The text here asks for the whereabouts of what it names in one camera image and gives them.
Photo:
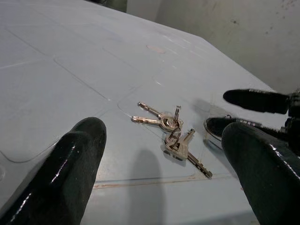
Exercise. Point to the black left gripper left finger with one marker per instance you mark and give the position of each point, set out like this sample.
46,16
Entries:
70,168

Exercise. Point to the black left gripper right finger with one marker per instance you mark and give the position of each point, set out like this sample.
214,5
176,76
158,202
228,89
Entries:
269,178

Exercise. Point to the long silver house key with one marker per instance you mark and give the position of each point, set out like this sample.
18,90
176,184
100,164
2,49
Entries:
199,165

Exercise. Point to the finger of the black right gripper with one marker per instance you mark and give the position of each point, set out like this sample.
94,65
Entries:
218,125
255,99

